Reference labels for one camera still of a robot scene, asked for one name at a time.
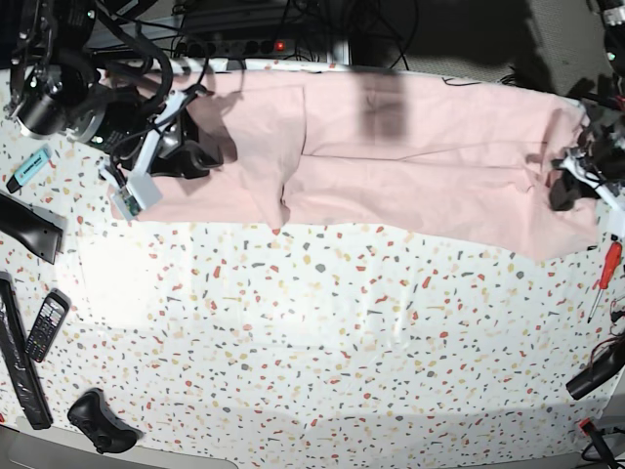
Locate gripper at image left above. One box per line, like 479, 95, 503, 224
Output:
92, 85, 224, 180

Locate pink T-shirt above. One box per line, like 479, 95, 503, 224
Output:
109, 67, 604, 261

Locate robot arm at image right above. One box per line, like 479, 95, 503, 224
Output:
549, 1, 624, 212

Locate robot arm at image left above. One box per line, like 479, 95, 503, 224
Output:
1, 1, 224, 186

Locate black power strip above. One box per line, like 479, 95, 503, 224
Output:
174, 38, 295, 59

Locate light blue highlighter marker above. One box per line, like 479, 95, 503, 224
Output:
6, 145, 52, 193

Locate terrazzo pattern table cover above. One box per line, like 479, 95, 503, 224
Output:
0, 57, 625, 469

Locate red and black plug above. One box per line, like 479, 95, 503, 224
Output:
579, 418, 619, 468

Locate black game controller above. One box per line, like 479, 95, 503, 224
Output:
67, 388, 143, 454

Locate long black bar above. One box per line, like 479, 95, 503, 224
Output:
1, 273, 53, 430

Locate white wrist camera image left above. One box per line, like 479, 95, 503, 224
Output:
98, 84, 211, 221

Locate red handled screwdriver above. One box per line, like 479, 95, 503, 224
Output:
587, 237, 623, 323

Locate black cylinder with red wires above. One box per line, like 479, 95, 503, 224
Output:
566, 347, 624, 401

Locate black cordless phone handset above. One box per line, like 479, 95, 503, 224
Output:
25, 288, 70, 362

